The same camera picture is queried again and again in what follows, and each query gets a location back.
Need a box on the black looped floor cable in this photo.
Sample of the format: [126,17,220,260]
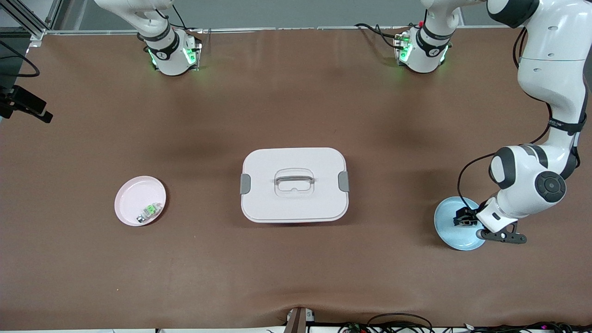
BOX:
[368,313,434,333]

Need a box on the black base cable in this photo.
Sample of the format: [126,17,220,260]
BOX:
[354,22,405,50]
[160,4,204,35]

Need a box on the brown table cover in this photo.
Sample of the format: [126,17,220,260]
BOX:
[0,27,592,330]

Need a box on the green and silver switch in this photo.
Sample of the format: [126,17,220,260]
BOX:
[136,203,162,224]

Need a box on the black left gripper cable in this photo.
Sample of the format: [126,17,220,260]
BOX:
[457,28,581,214]

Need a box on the light blue round plate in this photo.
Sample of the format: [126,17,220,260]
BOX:
[434,196,489,251]

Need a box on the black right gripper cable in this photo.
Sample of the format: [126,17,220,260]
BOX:
[0,41,41,78]

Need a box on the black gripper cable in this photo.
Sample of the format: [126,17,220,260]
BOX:
[0,41,41,78]
[457,28,581,214]

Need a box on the black right base cable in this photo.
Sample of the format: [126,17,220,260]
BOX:
[160,4,204,35]

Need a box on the pink round plate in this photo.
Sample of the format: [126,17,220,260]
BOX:
[114,175,167,227]

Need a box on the black left base cable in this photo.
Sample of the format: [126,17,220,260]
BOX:
[354,22,405,50]

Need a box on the aluminium frame strut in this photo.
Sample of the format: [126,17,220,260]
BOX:
[0,0,63,43]

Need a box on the white lidded storage box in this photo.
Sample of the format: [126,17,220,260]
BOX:
[240,147,350,224]

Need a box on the aluminium camera mount post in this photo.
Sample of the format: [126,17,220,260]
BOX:
[284,306,316,333]

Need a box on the black floor cable bundle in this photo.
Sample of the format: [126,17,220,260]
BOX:
[465,321,592,333]

